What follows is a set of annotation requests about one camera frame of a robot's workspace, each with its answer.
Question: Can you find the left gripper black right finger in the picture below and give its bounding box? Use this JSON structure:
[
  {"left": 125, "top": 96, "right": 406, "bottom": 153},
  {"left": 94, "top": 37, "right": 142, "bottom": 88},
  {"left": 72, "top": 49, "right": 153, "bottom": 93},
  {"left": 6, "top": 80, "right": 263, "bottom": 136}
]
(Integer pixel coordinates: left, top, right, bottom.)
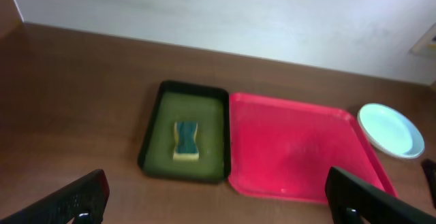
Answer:
[{"left": 325, "top": 167, "right": 435, "bottom": 224}]

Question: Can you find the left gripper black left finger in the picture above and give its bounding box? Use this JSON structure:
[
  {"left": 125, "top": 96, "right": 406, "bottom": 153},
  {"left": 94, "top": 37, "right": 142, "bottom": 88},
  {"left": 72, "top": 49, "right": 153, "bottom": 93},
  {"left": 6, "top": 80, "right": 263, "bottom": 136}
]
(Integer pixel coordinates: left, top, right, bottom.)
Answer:
[{"left": 1, "top": 169, "right": 110, "bottom": 224}]

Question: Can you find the white plate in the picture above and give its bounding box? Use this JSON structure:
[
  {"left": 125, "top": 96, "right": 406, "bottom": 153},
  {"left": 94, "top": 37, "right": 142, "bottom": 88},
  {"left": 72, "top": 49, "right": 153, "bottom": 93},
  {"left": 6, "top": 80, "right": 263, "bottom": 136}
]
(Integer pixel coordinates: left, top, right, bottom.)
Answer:
[{"left": 358, "top": 119, "right": 425, "bottom": 159}]

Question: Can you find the light blue plate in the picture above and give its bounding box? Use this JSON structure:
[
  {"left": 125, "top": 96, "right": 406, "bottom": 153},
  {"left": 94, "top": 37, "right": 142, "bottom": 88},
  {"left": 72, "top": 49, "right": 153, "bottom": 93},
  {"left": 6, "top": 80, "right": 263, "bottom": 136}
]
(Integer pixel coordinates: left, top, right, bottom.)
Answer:
[{"left": 357, "top": 103, "right": 425, "bottom": 159}]

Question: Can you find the green yellow sponge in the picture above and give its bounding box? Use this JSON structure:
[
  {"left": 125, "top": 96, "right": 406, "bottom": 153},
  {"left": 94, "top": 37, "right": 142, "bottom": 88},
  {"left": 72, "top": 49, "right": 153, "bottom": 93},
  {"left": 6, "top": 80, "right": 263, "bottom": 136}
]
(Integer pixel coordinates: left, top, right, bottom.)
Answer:
[{"left": 172, "top": 121, "right": 200, "bottom": 161}]

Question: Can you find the red plastic tray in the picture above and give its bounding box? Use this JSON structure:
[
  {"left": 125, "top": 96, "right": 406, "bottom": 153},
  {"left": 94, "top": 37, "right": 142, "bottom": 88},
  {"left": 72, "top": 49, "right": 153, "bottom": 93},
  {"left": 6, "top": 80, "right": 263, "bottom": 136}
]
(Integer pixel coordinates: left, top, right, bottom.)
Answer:
[{"left": 228, "top": 93, "right": 397, "bottom": 204}]

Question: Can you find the dark green tray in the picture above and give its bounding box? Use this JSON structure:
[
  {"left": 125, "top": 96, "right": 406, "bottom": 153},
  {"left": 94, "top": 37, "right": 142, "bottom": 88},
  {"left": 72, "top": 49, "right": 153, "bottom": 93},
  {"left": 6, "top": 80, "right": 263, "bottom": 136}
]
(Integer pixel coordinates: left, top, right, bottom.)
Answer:
[{"left": 137, "top": 80, "right": 231, "bottom": 184}]

